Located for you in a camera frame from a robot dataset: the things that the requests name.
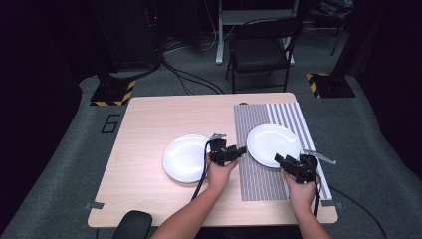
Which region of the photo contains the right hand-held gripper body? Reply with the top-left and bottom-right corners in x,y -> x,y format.
287,148 -> 337,185

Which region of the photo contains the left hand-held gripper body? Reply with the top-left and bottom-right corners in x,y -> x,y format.
209,132 -> 234,166

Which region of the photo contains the white plate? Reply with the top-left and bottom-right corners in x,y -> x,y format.
246,123 -> 303,169
162,133 -> 213,184

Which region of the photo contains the person's right hand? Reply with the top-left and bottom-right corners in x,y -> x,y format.
282,171 -> 321,208

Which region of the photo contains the person's left hand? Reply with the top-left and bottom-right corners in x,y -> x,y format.
205,154 -> 240,191

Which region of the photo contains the grey striped placemat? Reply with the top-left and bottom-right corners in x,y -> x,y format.
233,102 -> 333,202

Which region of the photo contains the grey tape piece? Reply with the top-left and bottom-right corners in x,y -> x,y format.
319,199 -> 345,210
83,201 -> 106,211

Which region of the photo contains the black stand with striped base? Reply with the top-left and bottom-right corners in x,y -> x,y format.
305,0 -> 364,100
87,0 -> 137,108

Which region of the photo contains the black folding chair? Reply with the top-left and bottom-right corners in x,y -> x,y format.
225,17 -> 305,95

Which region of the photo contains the black computer cabinet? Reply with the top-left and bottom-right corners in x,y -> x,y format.
99,0 -> 164,72

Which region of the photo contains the dark cluttered side table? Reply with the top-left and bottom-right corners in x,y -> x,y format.
310,0 -> 355,57

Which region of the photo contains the left hand-held gripper cable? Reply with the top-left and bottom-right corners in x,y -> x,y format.
191,139 -> 214,202

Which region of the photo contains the hand-held gripper cable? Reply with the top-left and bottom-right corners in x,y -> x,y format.
313,174 -> 322,219
191,139 -> 214,202

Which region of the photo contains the right hand-held gripper cable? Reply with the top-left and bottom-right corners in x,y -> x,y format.
313,174 -> 322,219

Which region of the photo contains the thin black floor cable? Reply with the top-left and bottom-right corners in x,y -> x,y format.
327,186 -> 388,239

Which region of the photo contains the black floor cable bundle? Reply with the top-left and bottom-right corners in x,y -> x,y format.
160,57 -> 226,97

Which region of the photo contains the thick black floor hose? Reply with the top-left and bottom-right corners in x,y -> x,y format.
108,49 -> 164,83

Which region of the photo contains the white desk frame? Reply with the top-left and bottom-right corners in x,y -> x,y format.
214,0 -> 301,66

